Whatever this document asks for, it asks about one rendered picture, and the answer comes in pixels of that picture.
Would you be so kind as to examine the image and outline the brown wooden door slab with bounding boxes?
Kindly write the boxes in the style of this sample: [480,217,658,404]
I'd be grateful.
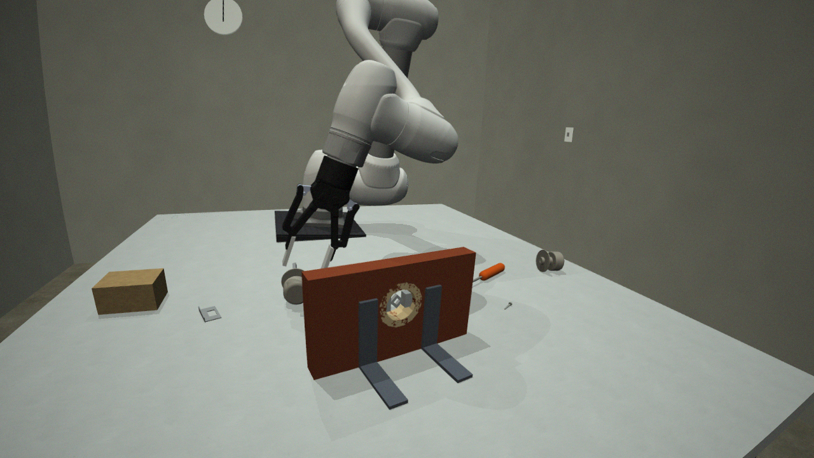
[301,247,476,380]

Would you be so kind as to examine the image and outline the brown rectangular box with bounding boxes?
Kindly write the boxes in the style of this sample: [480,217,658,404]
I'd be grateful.
[92,268,168,315]

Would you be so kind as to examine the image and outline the orange-handled screwdriver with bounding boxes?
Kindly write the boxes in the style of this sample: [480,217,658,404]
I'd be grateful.
[473,263,505,282]

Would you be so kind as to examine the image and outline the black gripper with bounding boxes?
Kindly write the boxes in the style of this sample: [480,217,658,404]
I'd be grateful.
[282,155,360,268]

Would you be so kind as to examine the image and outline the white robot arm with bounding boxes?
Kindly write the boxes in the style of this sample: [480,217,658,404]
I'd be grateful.
[303,0,458,206]

